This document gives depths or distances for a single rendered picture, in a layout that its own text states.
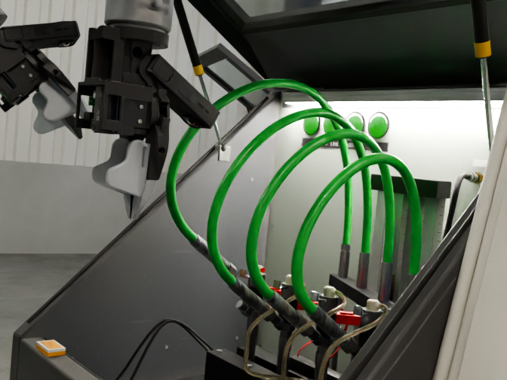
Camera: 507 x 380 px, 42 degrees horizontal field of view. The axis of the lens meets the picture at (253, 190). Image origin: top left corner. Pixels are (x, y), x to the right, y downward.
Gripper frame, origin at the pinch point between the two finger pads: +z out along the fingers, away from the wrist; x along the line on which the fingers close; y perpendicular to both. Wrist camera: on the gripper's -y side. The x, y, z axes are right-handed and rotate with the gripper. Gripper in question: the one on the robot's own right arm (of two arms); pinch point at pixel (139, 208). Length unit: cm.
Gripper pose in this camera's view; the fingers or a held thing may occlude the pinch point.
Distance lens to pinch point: 77.4
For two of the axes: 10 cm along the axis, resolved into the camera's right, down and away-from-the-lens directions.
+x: 6.2, 1.0, -7.8
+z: -0.9, 9.9, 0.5
